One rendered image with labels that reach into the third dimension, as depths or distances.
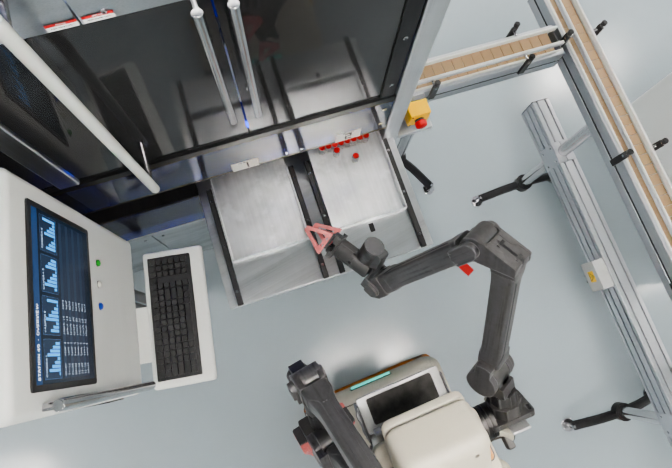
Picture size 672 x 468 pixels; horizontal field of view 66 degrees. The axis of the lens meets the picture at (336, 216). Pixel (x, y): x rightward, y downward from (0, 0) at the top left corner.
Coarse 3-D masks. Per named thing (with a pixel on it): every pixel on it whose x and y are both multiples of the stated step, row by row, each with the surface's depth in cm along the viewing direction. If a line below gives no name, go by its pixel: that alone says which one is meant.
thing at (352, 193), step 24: (360, 144) 179; (312, 168) 174; (336, 168) 176; (360, 168) 177; (384, 168) 177; (336, 192) 174; (360, 192) 175; (384, 192) 175; (336, 216) 172; (360, 216) 172
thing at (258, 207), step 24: (264, 168) 175; (216, 192) 172; (240, 192) 173; (264, 192) 173; (288, 192) 173; (240, 216) 171; (264, 216) 171; (288, 216) 171; (240, 240) 169; (264, 240) 169; (288, 240) 169
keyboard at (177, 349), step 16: (176, 256) 173; (160, 272) 170; (176, 272) 170; (160, 288) 169; (176, 288) 170; (192, 288) 170; (160, 304) 167; (176, 304) 168; (192, 304) 169; (160, 320) 167; (176, 320) 166; (192, 320) 167; (160, 336) 165; (176, 336) 166; (192, 336) 165; (160, 352) 165; (176, 352) 164; (192, 352) 164; (160, 368) 162; (176, 368) 163; (192, 368) 163
